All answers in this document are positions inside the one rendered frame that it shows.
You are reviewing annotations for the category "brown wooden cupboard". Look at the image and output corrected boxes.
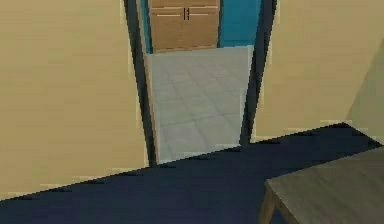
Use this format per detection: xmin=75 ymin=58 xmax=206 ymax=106
xmin=147 ymin=0 xmax=222 ymax=54

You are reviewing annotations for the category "grey brown wooden table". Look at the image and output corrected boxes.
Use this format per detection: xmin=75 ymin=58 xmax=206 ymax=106
xmin=258 ymin=145 xmax=384 ymax=224

